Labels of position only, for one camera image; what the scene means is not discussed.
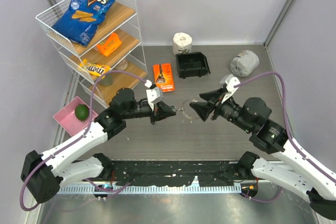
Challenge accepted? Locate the orange Gillette razor box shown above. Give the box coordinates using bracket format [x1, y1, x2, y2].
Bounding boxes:
[153, 63, 175, 92]

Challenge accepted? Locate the white wire shelf rack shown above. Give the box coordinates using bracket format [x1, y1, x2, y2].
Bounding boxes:
[35, 0, 148, 107]

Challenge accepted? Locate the white slotted cable duct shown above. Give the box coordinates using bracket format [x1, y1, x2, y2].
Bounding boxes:
[58, 182, 242, 195]

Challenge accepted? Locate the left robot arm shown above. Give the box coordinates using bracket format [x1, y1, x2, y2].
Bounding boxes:
[19, 87, 176, 211]

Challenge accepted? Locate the purple cable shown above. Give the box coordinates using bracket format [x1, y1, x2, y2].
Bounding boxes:
[233, 71, 336, 203]
[19, 70, 149, 211]

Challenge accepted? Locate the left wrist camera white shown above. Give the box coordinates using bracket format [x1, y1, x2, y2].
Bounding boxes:
[144, 80, 163, 111]

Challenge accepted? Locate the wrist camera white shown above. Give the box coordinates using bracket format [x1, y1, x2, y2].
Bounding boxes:
[144, 80, 163, 111]
[220, 74, 240, 104]

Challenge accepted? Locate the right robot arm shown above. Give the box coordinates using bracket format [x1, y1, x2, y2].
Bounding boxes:
[190, 89, 335, 220]

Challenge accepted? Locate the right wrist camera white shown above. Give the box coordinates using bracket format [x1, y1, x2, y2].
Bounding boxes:
[220, 74, 240, 104]

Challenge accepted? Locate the green lime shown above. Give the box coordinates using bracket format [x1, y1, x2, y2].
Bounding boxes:
[75, 104, 89, 121]

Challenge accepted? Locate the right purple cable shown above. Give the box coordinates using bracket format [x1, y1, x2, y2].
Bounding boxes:
[233, 71, 336, 203]

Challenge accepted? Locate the pink box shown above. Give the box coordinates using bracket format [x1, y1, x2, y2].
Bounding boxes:
[53, 97, 89, 136]

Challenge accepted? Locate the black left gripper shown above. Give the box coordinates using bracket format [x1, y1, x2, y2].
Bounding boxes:
[123, 100, 176, 124]

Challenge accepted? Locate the blue Doritos chip bag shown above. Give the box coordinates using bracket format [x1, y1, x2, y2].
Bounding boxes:
[52, 0, 116, 47]

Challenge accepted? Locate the grey wrapped bundle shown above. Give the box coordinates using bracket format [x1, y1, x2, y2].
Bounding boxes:
[229, 50, 260, 77]

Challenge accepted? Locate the yellow M&M candy bag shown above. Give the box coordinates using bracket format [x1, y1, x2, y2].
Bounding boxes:
[79, 59, 111, 77]

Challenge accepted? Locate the white toilet paper roll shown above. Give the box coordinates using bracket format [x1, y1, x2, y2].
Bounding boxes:
[172, 33, 193, 55]

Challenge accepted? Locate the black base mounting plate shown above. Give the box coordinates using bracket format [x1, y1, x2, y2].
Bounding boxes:
[81, 159, 270, 187]

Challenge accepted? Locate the orange snack pouch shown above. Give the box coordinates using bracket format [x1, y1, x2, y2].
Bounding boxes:
[95, 33, 122, 57]

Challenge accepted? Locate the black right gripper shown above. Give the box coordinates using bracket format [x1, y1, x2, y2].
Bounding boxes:
[190, 86, 253, 132]

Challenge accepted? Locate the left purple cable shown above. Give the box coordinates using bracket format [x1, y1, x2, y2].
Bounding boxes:
[19, 70, 149, 211]

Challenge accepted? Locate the black plastic bin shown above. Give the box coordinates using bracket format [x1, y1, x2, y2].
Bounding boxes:
[175, 52, 211, 79]

